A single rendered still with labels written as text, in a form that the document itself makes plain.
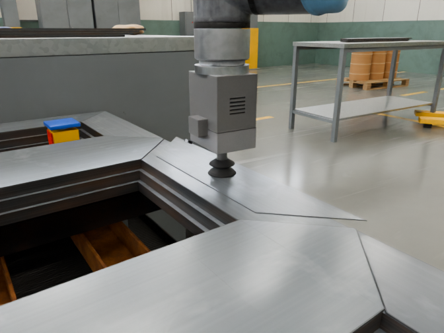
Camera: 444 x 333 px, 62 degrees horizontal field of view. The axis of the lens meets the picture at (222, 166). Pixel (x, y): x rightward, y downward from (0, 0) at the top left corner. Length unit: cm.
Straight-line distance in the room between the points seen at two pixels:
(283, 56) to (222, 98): 1195
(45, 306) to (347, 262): 26
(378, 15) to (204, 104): 1164
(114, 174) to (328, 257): 38
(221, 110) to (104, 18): 841
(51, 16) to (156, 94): 752
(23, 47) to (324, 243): 84
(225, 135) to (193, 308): 26
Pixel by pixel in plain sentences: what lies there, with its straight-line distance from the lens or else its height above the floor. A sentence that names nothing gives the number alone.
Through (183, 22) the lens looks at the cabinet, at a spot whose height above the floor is 124.
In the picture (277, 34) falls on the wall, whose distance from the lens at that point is 1222.
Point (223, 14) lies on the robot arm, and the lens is 49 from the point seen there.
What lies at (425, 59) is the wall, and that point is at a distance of 1131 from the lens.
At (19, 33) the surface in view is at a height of 106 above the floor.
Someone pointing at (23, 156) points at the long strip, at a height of 87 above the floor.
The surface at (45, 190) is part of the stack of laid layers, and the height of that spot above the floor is 85.
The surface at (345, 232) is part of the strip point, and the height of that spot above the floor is 87.
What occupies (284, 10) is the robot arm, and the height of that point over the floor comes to 109.
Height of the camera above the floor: 107
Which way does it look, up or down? 20 degrees down
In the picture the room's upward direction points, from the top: straight up
